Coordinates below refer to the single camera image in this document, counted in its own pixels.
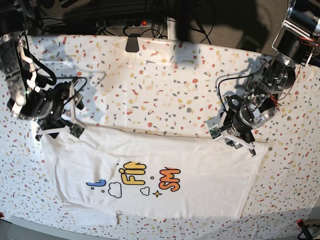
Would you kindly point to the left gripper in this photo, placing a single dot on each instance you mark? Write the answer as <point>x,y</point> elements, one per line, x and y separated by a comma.
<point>237,126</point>

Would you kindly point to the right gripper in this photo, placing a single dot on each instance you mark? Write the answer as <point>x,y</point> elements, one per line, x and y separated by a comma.
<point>60,110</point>

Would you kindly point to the white printed T-shirt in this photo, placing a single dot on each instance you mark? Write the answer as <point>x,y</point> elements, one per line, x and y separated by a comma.
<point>108,172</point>

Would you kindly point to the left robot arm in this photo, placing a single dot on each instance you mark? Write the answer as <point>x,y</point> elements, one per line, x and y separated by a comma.
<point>295,44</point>

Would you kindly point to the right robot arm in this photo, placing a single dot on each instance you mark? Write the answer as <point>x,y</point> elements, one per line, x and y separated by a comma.
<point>36,93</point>

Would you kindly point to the red black corner clamp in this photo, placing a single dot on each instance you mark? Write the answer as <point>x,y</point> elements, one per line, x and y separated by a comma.
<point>305,234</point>

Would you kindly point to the black table clamp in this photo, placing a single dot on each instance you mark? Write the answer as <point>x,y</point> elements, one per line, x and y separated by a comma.
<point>132,45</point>

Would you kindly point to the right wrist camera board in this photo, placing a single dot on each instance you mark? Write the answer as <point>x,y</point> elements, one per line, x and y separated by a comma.
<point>76,130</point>

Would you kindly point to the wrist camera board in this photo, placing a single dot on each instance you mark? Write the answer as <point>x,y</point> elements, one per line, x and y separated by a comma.
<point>215,132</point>
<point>76,130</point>

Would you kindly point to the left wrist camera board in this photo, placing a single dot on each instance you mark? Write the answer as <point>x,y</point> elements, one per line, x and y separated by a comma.
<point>215,132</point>

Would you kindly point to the grey metal post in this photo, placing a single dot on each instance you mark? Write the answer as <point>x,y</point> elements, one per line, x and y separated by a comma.
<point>171,29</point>

